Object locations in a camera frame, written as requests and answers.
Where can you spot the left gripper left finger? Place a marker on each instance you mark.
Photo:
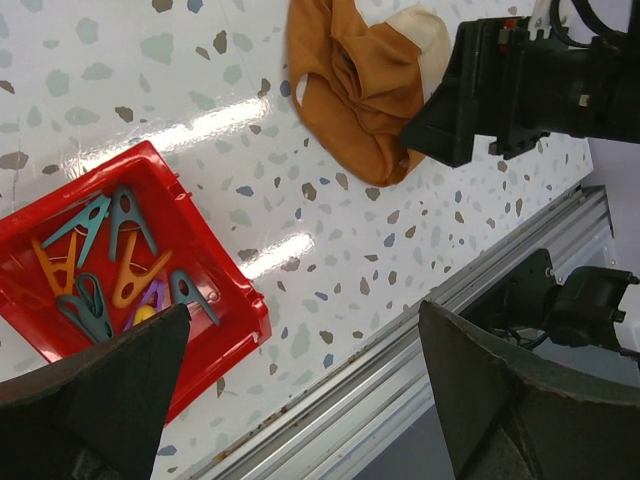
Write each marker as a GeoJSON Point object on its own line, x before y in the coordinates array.
{"type": "Point", "coordinates": [97, 414]}

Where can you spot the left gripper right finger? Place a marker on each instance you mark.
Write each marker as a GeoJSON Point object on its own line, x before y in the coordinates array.
{"type": "Point", "coordinates": [507, 413]}

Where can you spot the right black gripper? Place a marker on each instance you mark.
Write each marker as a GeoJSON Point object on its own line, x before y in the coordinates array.
{"type": "Point", "coordinates": [517, 90]}

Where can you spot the brown orange underwear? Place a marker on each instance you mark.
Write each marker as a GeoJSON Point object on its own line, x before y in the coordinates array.
{"type": "Point", "coordinates": [355, 86]}

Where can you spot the dark teal clothespin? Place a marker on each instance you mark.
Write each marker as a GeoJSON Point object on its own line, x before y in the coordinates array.
{"type": "Point", "coordinates": [86, 309]}

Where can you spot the yellow clothespin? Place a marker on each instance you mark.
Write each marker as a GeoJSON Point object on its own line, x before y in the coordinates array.
{"type": "Point", "coordinates": [143, 313]}

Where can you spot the orange clothespin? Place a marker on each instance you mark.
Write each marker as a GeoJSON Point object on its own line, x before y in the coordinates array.
{"type": "Point", "coordinates": [130, 284]}
{"type": "Point", "coordinates": [59, 272]}

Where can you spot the purple clothespin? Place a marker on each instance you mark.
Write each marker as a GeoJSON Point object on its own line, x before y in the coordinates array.
{"type": "Point", "coordinates": [154, 296]}

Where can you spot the grey clothespin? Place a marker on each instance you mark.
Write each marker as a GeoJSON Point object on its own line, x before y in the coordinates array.
{"type": "Point", "coordinates": [184, 290]}
{"type": "Point", "coordinates": [124, 208]}

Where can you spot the red plastic bin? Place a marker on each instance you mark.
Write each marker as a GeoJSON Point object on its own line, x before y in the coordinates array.
{"type": "Point", "coordinates": [29, 305]}

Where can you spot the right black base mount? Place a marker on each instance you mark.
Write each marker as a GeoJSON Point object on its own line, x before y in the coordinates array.
{"type": "Point", "coordinates": [515, 307]}

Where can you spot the aluminium rail frame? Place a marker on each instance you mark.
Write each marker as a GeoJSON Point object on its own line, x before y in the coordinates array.
{"type": "Point", "coordinates": [335, 428]}

